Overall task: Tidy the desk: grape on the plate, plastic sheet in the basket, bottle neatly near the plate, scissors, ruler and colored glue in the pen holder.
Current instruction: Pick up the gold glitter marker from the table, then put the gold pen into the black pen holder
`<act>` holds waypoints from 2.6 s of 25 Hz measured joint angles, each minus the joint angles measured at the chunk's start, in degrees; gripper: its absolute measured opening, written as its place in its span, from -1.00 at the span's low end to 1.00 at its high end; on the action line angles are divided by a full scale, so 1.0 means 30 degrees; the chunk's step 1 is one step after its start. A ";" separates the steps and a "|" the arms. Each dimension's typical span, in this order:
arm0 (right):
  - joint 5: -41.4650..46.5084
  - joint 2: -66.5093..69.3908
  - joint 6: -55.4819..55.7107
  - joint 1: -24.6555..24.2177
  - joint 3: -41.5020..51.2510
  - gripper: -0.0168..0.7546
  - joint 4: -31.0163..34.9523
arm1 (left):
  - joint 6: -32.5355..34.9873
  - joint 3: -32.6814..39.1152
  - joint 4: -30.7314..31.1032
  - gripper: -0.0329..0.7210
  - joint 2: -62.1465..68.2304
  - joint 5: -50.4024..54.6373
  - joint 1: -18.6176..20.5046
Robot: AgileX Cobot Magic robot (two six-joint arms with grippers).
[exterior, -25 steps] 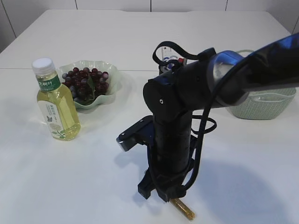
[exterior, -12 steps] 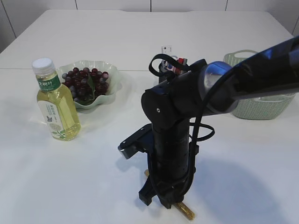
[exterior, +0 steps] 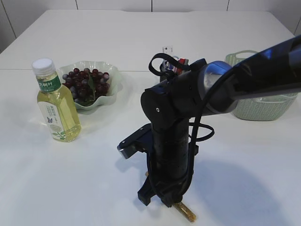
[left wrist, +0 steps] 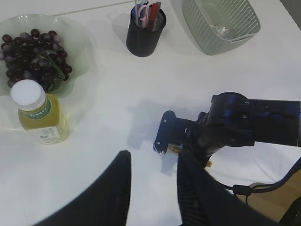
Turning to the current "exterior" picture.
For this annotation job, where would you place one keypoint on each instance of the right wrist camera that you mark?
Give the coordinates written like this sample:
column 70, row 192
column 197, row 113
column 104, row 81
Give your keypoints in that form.
column 135, row 143

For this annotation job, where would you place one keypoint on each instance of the red glitter pen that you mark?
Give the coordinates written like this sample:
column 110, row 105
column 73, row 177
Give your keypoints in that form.
column 184, row 66

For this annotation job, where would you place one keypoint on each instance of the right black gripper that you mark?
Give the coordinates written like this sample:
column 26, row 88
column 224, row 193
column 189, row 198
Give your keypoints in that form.
column 167, row 154

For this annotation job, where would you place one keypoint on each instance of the gold glitter pen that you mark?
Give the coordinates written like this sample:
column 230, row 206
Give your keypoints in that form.
column 185, row 211

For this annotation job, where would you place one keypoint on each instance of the green translucent wavy plate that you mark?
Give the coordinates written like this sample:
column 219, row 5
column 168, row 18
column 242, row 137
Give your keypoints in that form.
column 114, row 80

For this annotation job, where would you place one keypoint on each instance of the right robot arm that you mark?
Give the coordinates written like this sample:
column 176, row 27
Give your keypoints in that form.
column 176, row 105

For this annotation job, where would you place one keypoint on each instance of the purple artificial grape bunch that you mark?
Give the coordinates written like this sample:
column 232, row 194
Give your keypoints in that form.
column 86, row 86

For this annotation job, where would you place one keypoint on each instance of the green plastic basket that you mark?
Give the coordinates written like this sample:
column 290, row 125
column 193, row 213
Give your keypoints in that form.
column 263, row 106

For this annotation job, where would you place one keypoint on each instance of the pink purple scissors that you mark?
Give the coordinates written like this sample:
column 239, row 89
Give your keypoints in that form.
column 167, row 66

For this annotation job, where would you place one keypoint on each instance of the black mesh pen holder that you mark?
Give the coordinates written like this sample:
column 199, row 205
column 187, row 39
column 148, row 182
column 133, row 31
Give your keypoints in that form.
column 162, row 77

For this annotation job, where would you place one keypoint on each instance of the clear plastic ruler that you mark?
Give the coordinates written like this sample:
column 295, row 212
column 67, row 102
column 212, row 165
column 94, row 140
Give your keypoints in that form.
column 167, row 50

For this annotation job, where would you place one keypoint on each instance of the yellow tea bottle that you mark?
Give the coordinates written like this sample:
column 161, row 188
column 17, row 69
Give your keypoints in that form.
column 55, row 102

